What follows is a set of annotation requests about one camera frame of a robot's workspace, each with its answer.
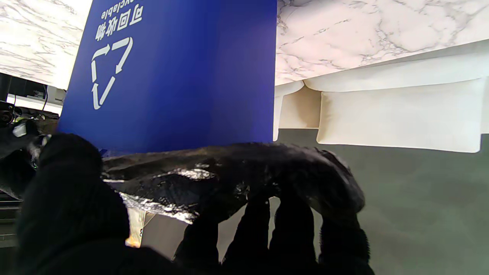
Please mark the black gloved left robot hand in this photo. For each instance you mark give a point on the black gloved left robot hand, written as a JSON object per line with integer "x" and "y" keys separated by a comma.
{"x": 68, "y": 214}

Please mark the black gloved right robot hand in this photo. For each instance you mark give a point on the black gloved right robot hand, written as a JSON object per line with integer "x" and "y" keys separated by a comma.
{"x": 15, "y": 168}

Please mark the black plastic garbage bag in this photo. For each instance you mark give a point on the black plastic garbage bag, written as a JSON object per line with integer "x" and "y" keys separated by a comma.
{"x": 237, "y": 172}

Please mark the blue plastic recycling bin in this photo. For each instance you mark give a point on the blue plastic recycling bin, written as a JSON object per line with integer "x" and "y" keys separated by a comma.
{"x": 183, "y": 76}

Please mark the long white sofa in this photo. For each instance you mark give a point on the long white sofa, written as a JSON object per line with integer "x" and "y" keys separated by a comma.
{"x": 401, "y": 72}

